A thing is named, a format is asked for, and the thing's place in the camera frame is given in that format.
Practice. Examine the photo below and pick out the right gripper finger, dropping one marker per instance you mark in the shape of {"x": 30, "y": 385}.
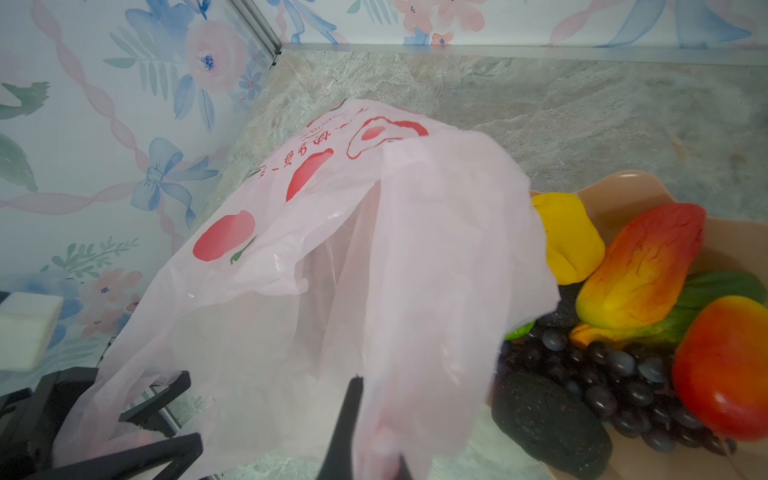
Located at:
{"x": 373, "y": 437}

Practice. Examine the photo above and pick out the purple grape bunch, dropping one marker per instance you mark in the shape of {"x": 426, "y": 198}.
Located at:
{"x": 629, "y": 388}

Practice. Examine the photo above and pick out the left corner aluminium post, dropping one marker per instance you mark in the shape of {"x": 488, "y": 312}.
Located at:
{"x": 258, "y": 25}

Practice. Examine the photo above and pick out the pink plastic bag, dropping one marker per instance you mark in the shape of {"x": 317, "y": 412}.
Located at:
{"x": 376, "y": 241}

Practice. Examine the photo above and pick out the dark avocado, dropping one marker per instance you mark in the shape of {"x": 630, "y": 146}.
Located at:
{"x": 550, "y": 425}

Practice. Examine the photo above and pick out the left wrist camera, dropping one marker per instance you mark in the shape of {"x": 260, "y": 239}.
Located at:
{"x": 27, "y": 324}

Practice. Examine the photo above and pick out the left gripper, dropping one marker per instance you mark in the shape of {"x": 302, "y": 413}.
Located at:
{"x": 32, "y": 418}

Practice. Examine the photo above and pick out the red yellow mango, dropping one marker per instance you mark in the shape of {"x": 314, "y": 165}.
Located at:
{"x": 644, "y": 269}

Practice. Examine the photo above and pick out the yellow bell pepper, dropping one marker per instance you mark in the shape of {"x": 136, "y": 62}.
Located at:
{"x": 574, "y": 248}

